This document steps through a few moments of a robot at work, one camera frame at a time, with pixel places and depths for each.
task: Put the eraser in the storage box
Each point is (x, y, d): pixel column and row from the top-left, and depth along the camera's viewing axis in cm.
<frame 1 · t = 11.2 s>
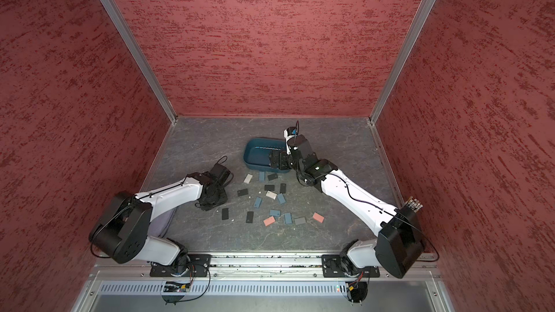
left hand: (218, 205, 89), fingers open
right hand: (279, 157, 81), fingers open
teal plastic storage box: (256, 153, 108), on the table
white eraser near box: (248, 178, 98), on the table
blue eraser near box: (261, 176, 99), on the table
black eraser near box: (272, 176, 99), on the table
black eraser centre left: (242, 192, 94), on the table
black upright eraser centre: (282, 188, 97), on the table
cream white eraser centre: (270, 194, 94), on the table
blue eraser centre right: (280, 196, 92), on the table
blue eraser centre: (258, 202, 91), on the table
black eraser lower left: (225, 214, 89), on the table
black eraser lower centre: (249, 217, 87), on the table
blue eraser lower centre: (275, 212, 87), point 2 cm above the table
pink eraser lower centre: (269, 220, 87), on the table
blue upright eraser lower: (287, 218, 87), on the table
grey eraser lower: (300, 220, 87), on the table
pink eraser right: (318, 217, 87), on the table
yellow pencil cup: (413, 204, 74), point 18 cm above the table

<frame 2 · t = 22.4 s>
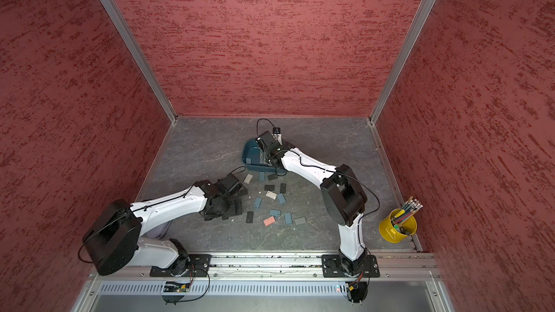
left hand: (227, 216, 84), fingers open
right hand: (273, 158, 92), fingers open
yellow pencil cup: (398, 224, 77), point 10 cm above the table
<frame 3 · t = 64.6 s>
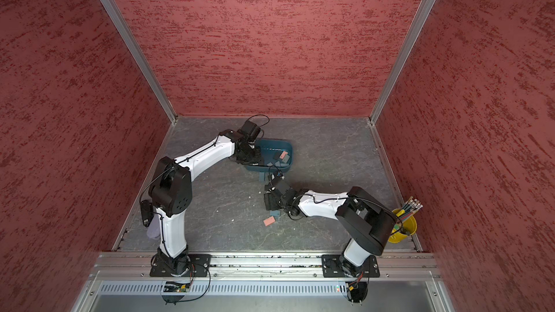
left hand: (255, 163, 93), fingers open
right hand: (273, 202, 90), fingers open
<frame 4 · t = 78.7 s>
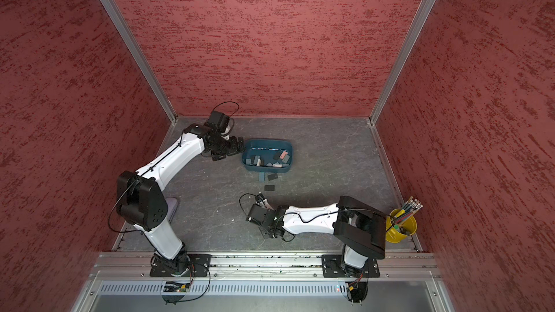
left hand: (235, 155, 87), fingers open
right hand: (270, 227, 84), fingers open
